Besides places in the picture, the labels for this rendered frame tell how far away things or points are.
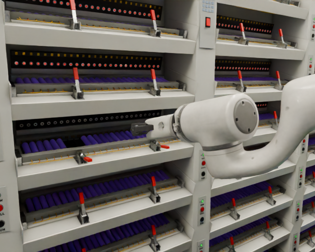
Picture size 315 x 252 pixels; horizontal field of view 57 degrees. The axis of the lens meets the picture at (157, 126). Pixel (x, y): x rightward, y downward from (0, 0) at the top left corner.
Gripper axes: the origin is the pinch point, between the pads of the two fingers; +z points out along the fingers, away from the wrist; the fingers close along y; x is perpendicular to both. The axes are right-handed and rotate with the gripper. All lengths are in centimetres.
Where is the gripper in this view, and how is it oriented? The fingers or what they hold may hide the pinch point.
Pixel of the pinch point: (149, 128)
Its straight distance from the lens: 76.5
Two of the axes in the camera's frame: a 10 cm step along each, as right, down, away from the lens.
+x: -1.1, -9.9, 0.1
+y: 8.3, -0.9, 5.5
